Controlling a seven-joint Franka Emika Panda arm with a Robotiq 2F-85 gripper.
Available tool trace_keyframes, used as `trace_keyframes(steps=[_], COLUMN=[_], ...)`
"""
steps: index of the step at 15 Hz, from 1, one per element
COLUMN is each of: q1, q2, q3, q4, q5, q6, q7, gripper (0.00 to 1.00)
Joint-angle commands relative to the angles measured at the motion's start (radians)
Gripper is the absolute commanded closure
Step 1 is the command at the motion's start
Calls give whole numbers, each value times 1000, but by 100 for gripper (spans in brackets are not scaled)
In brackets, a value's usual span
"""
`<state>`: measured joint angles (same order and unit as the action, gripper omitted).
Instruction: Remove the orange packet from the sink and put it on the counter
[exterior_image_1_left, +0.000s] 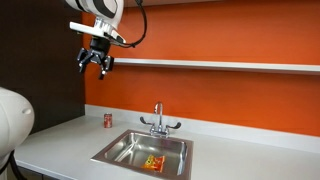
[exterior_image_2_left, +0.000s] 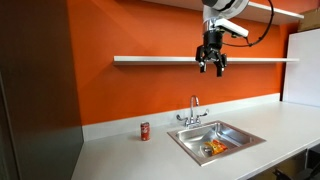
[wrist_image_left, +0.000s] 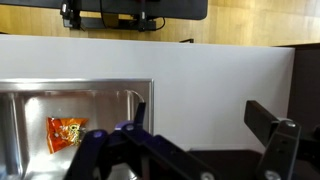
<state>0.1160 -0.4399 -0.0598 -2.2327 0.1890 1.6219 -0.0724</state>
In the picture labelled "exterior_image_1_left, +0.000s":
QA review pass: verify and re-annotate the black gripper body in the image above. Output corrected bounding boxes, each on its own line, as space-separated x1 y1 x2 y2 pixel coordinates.
77 37 115 69

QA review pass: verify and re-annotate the orange snack packet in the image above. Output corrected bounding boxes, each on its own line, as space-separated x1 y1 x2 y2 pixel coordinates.
141 154 167 173

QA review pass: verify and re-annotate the stainless steel sink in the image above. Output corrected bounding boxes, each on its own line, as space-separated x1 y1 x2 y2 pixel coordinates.
90 129 194 180

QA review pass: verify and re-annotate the dark cabinet panel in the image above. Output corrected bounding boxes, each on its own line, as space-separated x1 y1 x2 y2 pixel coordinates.
0 0 86 134

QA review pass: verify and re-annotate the red soda can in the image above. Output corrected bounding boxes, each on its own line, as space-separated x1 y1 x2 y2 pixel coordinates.
103 113 113 129

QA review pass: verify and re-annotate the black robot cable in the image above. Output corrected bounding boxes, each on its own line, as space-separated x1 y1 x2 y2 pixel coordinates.
114 0 148 49

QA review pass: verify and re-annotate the chrome two-handle faucet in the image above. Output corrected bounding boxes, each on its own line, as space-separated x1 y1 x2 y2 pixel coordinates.
139 101 183 138

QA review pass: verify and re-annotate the long white wall shelf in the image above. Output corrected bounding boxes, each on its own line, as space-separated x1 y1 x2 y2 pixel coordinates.
113 57 320 76

